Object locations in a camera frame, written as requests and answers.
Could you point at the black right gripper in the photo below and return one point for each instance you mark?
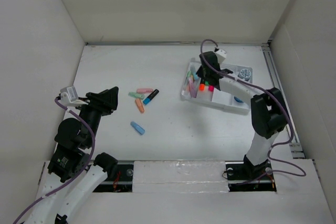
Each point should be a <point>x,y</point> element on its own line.
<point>199,73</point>

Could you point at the black orange highlighter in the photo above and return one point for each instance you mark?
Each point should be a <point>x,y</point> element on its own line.
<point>202,85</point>

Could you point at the pastel green short highlighter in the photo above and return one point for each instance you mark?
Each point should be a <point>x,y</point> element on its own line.
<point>136,95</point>

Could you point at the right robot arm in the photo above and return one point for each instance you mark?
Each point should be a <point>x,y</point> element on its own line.
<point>269,115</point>

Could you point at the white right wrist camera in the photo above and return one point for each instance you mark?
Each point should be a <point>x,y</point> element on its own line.
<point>221,55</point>

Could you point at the black blue highlighter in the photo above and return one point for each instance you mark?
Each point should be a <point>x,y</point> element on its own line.
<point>150,97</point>

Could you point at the aluminium rail back edge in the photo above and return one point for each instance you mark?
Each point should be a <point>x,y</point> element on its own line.
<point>161,43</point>

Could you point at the pastel pink highlighter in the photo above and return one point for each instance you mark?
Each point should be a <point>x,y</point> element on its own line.
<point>144,90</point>

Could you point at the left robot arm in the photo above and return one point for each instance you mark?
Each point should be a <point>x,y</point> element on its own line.
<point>73,172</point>

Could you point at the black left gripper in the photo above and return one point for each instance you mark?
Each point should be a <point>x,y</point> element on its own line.
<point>106,100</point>

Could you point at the pastel purple highlighter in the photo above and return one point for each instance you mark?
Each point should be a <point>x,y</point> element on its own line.
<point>193,89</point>

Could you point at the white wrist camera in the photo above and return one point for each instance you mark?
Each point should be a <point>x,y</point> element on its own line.
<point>221,55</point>
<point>68,96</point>

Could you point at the blue tape roll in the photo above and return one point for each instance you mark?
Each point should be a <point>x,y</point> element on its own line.
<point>238,100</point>
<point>245,74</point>

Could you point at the pastel green clear highlighter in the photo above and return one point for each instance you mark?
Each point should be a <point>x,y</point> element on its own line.
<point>186,87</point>

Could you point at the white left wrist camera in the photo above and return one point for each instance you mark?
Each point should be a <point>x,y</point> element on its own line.
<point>68,96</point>

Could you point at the black pink highlighter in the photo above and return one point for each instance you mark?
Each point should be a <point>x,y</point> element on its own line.
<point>210,87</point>

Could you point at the white divided organizer tray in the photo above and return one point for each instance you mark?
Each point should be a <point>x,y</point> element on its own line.
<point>216,99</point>

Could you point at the pastel blue short highlighter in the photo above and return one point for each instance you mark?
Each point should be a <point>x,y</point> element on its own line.
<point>138,128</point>

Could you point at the pastel blue clear highlighter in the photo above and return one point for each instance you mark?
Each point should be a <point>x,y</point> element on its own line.
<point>194,72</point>

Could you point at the pastel orange short highlighter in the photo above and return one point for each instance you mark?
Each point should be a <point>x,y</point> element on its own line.
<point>139,105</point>

